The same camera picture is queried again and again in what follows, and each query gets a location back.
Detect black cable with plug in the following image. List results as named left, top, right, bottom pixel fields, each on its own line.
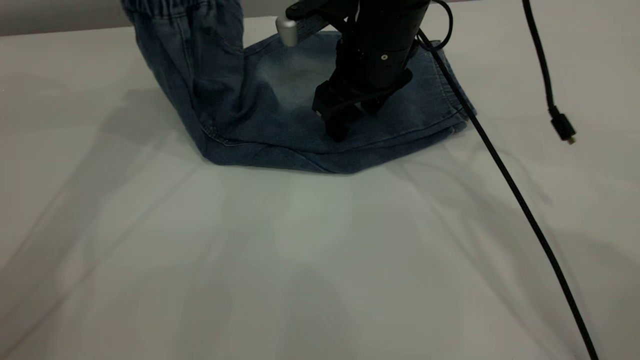
left=521, top=0, right=578, bottom=146

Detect black camera cable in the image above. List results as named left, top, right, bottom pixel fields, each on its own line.
left=414, top=0, right=600, bottom=360

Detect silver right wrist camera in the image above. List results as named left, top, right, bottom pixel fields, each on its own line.
left=276, top=5, right=346, bottom=48

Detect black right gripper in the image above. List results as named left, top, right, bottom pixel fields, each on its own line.
left=313, top=65, right=415, bottom=144

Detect blue denim shorts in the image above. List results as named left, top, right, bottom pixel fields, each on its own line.
left=121, top=0, right=477, bottom=175

